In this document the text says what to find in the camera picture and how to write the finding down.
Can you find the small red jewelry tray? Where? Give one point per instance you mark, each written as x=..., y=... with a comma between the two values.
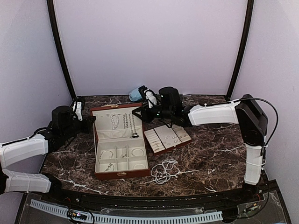
x=163, y=139

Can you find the large red jewelry box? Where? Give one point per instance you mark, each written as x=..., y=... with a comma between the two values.
x=119, y=142

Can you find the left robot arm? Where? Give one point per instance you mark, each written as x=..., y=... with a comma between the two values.
x=19, y=150

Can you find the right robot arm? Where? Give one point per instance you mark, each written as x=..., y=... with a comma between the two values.
x=246, y=112

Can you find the light blue faceted cup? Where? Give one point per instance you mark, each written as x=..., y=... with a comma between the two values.
x=135, y=95

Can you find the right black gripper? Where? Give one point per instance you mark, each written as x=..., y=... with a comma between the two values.
x=145, y=116

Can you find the white cable duct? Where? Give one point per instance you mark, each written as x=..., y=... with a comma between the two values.
x=111, y=216

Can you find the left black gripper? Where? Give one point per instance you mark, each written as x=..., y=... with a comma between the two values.
x=88, y=119

